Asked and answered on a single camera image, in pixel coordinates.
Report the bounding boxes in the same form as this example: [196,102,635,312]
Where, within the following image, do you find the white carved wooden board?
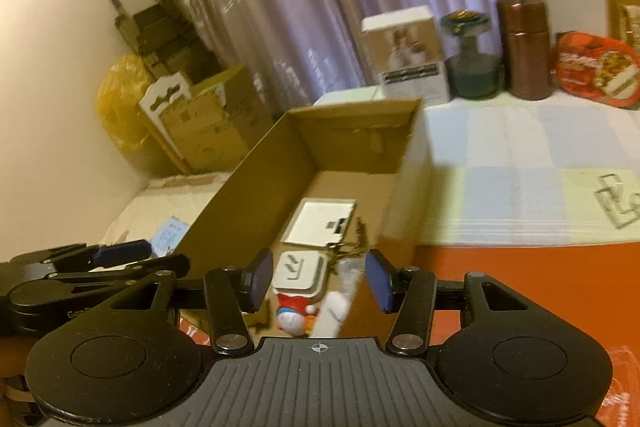
[138,72,192,174]

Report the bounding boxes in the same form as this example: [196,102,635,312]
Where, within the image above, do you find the red cat figurine toy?
[277,294,318,337]

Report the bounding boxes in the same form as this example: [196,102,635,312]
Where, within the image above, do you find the pastel checkered tablecloth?
[422,91,639,246]

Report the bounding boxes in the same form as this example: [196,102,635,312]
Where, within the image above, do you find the black folding hand cart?
[111,0,224,84]

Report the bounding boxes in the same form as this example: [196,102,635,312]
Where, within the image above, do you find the dark green glass jar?
[440,10,500,100]

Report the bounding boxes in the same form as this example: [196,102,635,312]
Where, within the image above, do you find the brown cylindrical canister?
[497,0,553,101]

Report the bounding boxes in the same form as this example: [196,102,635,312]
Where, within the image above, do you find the red oval food tin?
[554,31,639,109]

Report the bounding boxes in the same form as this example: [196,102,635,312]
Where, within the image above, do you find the brown cardboard box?
[177,98,432,279]

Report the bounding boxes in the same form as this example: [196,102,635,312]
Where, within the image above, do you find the person's left hand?
[0,336,36,427]

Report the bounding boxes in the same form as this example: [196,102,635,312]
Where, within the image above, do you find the yellow plastic bag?
[96,54,153,153]

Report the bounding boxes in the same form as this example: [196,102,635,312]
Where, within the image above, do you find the clear plastic packet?
[337,257,364,303]

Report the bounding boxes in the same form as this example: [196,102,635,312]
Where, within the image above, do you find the white product box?
[361,5,451,106]

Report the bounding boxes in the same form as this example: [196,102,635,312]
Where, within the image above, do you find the white flat square box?
[281,197,357,248]

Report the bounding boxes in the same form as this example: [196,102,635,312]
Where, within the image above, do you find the white power adapter plug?
[271,251,329,303]

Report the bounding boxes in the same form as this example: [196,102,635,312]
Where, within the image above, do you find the metal wire stand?
[594,173,639,230]

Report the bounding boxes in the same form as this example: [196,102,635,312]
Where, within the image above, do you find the red printed cardboard mat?
[179,241,640,427]

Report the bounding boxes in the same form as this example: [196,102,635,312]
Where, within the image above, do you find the stacked cardboard boxes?
[163,65,273,173]

